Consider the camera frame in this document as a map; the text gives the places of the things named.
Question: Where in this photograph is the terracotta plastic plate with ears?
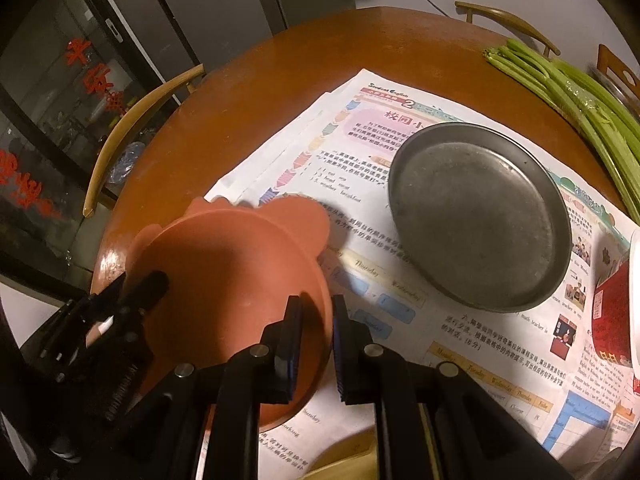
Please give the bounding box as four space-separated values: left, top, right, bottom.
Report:
124 195 333 430

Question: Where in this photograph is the yellow shell-shaped plate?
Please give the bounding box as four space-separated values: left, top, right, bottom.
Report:
303 427 378 480

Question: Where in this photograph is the round grey metal pan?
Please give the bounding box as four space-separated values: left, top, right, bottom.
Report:
387 122 572 313

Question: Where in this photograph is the red paper cup, left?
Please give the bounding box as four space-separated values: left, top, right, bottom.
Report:
591 229 639 396

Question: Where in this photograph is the glass cabinet with red decals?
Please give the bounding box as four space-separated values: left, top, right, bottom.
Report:
1 0 177 289

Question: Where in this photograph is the wooden chair, left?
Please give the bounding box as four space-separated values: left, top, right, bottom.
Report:
82 64 205 218

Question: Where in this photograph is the bunch of green celery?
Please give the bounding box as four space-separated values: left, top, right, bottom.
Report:
484 39 639 221

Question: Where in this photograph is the grey refrigerator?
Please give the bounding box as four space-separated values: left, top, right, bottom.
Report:
106 0 355 80

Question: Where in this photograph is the wooden chair with cutout back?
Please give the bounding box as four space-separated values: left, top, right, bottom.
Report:
597 44 640 99

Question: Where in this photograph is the wooden chair, far curved back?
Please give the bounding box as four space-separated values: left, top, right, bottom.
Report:
454 0 561 58

